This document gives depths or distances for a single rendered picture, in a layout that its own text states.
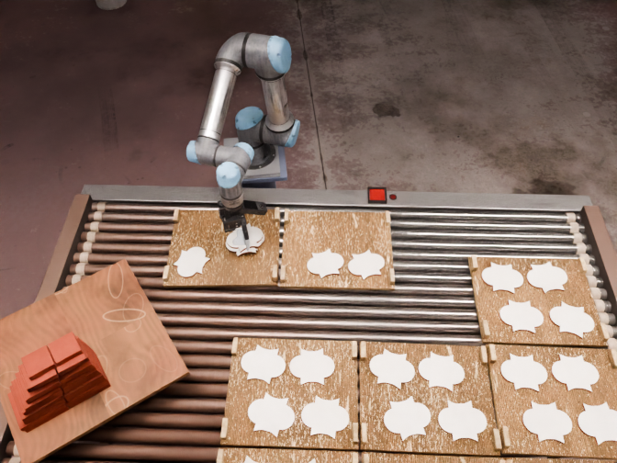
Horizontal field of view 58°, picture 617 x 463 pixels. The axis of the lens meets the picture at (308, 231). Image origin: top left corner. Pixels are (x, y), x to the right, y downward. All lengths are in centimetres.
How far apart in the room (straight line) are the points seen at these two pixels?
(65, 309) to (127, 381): 35
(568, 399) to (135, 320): 139
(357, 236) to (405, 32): 300
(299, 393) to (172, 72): 321
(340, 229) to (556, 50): 324
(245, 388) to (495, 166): 252
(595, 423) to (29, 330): 177
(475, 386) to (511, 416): 14
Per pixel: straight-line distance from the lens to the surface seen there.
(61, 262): 225
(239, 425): 181
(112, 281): 202
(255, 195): 231
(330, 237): 214
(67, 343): 167
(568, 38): 522
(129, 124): 418
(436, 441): 182
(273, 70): 202
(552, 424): 193
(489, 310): 206
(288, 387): 184
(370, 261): 207
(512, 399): 193
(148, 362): 183
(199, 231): 220
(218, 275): 207
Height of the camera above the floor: 264
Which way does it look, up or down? 52 degrees down
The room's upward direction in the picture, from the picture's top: straight up
